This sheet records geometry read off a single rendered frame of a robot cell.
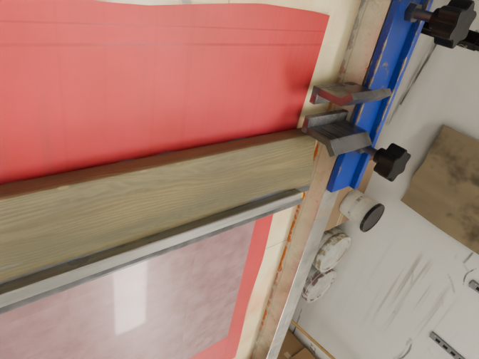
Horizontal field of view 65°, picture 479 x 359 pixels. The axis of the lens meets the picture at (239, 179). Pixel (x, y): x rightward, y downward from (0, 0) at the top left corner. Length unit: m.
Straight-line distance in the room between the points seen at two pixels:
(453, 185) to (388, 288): 0.89
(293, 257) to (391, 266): 2.16
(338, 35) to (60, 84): 0.30
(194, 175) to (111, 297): 0.18
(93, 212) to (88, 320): 0.18
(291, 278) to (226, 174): 0.31
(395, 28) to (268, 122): 0.17
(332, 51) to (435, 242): 2.14
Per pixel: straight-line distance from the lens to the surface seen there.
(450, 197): 2.32
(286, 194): 0.44
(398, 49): 0.49
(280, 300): 0.68
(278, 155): 0.42
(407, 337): 2.95
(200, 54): 0.34
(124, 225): 0.33
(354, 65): 0.48
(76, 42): 0.30
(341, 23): 0.46
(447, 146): 2.28
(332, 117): 0.46
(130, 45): 0.31
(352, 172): 0.54
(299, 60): 0.43
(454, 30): 0.44
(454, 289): 2.61
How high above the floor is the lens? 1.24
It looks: 37 degrees down
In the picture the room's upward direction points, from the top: 131 degrees clockwise
